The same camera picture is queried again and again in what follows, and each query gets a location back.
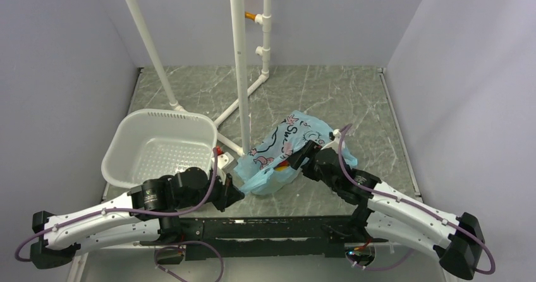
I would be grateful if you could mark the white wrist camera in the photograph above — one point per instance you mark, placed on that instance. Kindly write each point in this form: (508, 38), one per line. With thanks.
(224, 159)
(335, 143)

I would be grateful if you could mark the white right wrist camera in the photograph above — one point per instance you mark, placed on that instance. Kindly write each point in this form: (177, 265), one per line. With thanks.
(335, 143)

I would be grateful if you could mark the white PVC pipe frame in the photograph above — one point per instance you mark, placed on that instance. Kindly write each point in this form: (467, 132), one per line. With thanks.
(238, 17)

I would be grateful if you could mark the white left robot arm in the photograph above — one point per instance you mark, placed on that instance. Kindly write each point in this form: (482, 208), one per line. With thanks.
(148, 213)

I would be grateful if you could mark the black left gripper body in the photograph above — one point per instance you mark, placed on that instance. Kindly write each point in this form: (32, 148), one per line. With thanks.
(220, 195)

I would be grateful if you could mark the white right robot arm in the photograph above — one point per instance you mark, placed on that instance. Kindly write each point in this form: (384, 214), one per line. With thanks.
(457, 242)

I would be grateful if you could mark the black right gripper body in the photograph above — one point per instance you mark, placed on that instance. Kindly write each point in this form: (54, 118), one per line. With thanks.
(313, 171)

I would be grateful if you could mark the yellow fake fruit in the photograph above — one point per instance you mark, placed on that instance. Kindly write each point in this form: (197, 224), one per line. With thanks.
(282, 166)

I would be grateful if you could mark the white plastic basket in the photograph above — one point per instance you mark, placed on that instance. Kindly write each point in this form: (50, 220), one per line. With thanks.
(149, 143)

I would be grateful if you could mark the light blue printed plastic bag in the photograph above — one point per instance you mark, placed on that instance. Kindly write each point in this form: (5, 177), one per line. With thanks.
(256, 167)

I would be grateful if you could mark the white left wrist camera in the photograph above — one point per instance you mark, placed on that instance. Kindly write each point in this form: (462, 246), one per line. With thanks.
(224, 159)

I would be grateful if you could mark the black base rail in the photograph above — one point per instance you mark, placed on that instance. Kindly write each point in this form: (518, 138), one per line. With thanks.
(329, 236)

